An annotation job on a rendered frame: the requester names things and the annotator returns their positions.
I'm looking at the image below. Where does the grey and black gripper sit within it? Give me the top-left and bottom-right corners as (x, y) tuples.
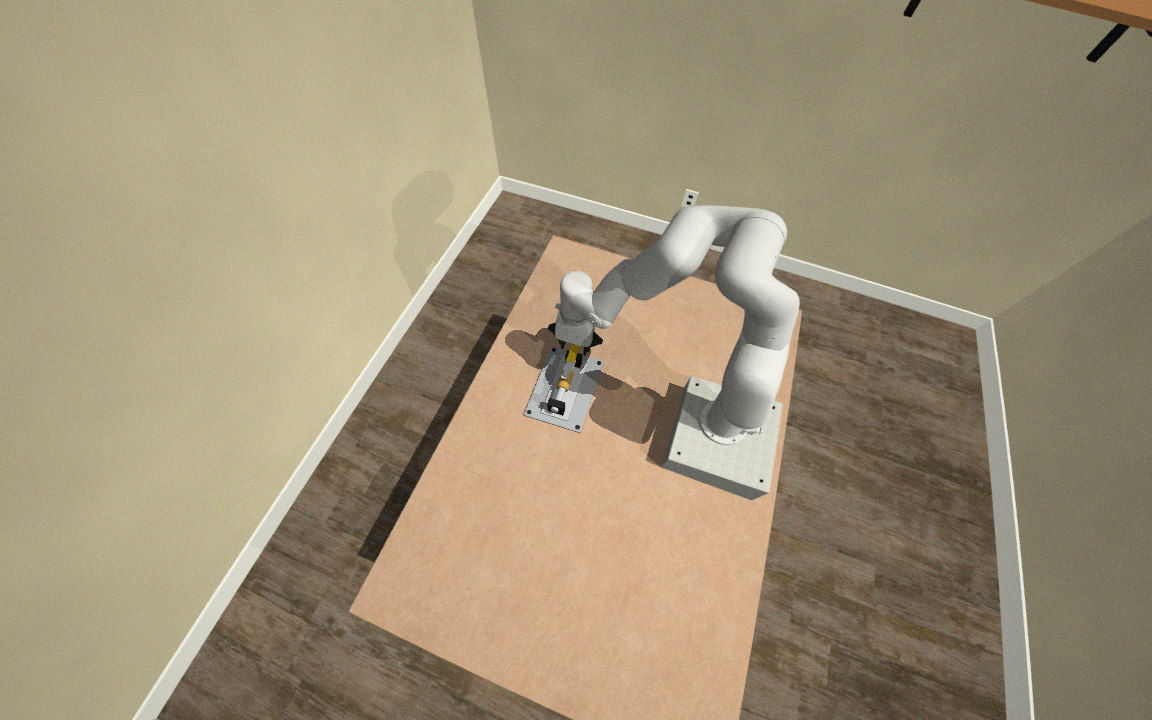
(548, 311), (602, 356)

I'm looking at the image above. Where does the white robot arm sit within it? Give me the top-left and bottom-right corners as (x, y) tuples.
(555, 205), (799, 445)

